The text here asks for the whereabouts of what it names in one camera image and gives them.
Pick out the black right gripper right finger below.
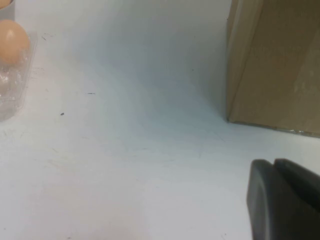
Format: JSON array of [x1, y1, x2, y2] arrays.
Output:
[[274, 158, 320, 213]]

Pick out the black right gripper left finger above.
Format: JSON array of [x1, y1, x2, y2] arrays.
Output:
[[246, 159, 320, 240]]

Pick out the brown cardboard box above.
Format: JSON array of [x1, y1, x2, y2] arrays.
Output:
[[226, 0, 320, 138]]

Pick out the clear plastic egg tray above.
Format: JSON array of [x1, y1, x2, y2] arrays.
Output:
[[0, 31, 39, 123]]

